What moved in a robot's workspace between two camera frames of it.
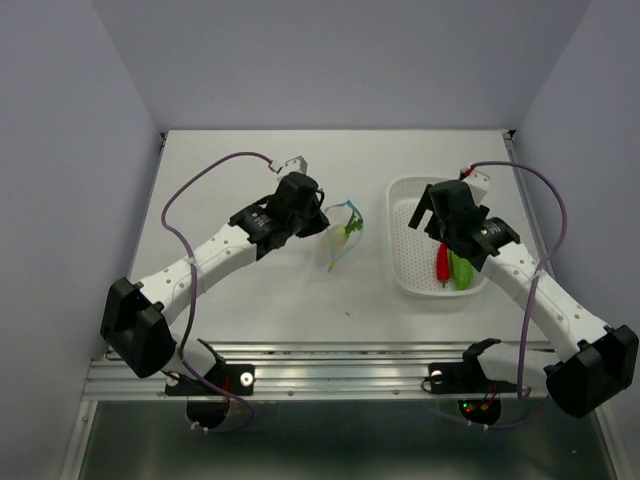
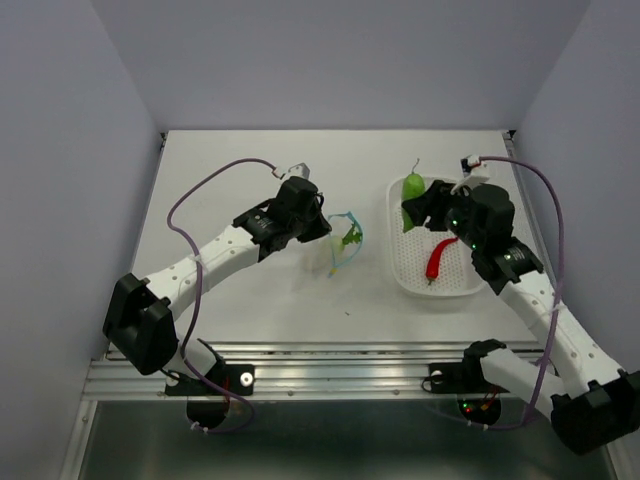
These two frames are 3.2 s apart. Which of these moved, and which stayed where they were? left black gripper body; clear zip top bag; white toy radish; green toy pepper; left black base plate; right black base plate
Moved: white toy radish; green toy pepper; clear zip top bag
Stayed: right black base plate; left black gripper body; left black base plate
